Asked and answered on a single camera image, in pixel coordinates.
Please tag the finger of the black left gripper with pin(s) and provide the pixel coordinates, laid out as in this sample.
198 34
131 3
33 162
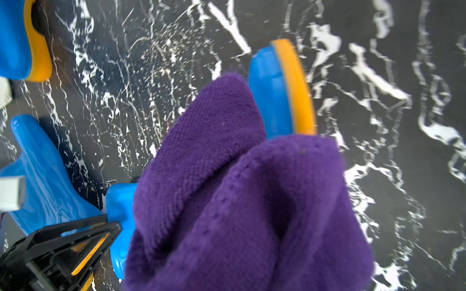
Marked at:
61 257

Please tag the purple cloth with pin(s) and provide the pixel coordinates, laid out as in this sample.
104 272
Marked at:
221 208

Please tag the blue rubber boot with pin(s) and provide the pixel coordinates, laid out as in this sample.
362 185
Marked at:
24 51
277 81
50 196

